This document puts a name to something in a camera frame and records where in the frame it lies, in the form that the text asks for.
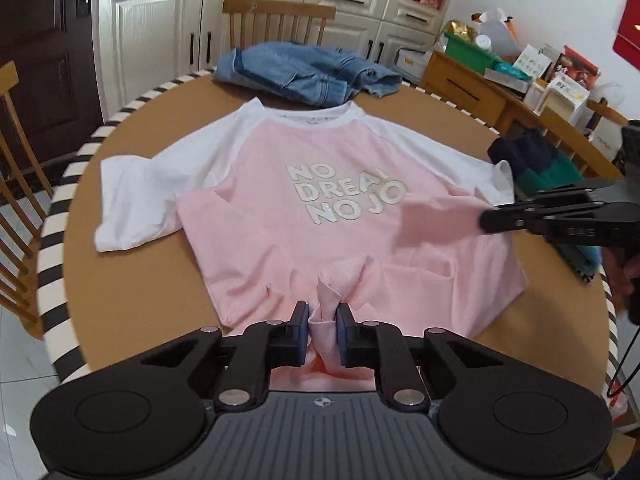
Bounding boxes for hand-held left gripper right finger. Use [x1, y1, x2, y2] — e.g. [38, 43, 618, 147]
[335, 302, 504, 413]

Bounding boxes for white cabinet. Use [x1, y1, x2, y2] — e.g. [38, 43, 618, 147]
[91, 0, 463, 126]

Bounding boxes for blue denim jeans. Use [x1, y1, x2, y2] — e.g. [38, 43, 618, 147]
[212, 41, 404, 108]

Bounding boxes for dark wooden door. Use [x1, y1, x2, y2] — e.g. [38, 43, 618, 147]
[0, 0, 103, 171]

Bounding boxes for black cable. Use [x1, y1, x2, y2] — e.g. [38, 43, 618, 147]
[606, 327, 640, 399]

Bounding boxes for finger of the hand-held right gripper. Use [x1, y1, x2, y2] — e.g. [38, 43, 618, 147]
[494, 178, 617, 212]
[479, 204, 593, 235]

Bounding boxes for wooden chair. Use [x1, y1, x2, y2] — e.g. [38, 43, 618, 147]
[539, 99, 631, 180]
[222, 0, 337, 63]
[0, 60, 55, 341]

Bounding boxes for green plastic box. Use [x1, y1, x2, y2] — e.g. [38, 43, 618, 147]
[443, 30, 503, 76]

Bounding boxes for navy and green folded clothes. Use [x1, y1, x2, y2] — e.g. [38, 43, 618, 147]
[487, 129, 605, 283]

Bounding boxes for person's right hand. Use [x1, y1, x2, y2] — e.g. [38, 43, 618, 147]
[601, 247, 640, 313]

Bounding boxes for wooden side cabinet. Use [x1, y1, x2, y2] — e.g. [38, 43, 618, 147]
[419, 50, 546, 136]

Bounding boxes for pink and white t-shirt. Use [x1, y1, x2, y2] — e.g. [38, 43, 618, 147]
[94, 97, 530, 394]

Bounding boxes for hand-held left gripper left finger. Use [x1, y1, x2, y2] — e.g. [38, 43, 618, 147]
[141, 302, 309, 412]

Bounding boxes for red wall hanging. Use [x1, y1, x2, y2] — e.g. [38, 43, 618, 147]
[612, 0, 640, 67]

